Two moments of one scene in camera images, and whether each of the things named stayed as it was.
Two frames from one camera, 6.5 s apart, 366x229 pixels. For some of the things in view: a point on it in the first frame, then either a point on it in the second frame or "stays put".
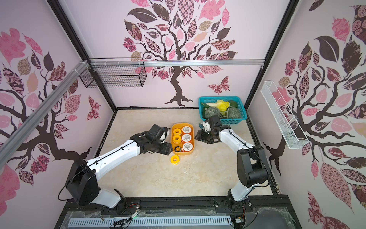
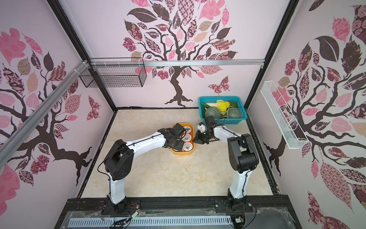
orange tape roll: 186,129 stays put
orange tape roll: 186,137 stays put
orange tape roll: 187,147 stays put
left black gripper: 165,149 → 179,146
